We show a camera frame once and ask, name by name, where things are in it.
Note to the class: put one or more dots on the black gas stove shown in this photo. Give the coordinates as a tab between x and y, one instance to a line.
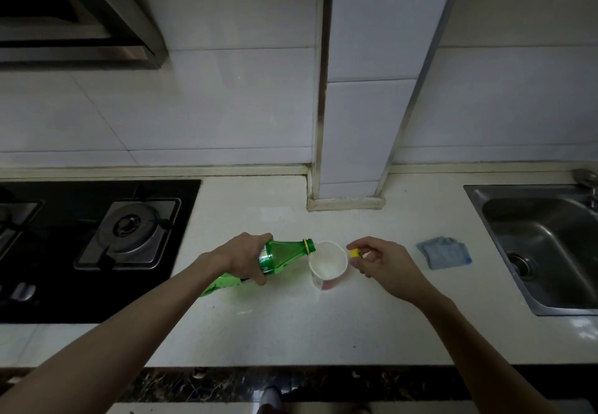
88	248

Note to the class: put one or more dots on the steel faucet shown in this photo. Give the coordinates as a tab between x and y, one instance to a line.
588	184

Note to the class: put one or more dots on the blue cleaning cloth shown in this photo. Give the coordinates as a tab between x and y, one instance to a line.
444	253

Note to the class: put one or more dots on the green plastic bottle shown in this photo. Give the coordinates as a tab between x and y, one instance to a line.
280	259

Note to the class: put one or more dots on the white paper cup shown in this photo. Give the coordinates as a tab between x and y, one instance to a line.
328	265

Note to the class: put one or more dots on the steel gas burner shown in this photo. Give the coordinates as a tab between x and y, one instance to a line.
14	222
131	232

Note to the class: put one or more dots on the silver stove knob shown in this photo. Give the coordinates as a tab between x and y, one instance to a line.
23	291

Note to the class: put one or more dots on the stainless steel sink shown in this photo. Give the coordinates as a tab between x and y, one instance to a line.
546	245

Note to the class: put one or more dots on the yellow bottle cap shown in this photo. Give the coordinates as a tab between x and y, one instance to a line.
356	254

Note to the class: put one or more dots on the person's left hand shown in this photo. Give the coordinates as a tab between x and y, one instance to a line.
240	255

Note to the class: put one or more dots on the person's right hand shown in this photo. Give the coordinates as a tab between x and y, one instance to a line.
391	269

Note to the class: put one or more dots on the steel range hood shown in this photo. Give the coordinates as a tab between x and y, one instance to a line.
70	12

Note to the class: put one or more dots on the person's left forearm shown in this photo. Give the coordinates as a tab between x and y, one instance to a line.
100	339

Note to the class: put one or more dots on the person's right forearm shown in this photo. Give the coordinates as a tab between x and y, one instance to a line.
481	357

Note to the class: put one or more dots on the person's right thumb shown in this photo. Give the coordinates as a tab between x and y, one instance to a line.
358	264

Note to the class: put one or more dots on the person's left thumb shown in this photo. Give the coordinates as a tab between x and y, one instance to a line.
259	240

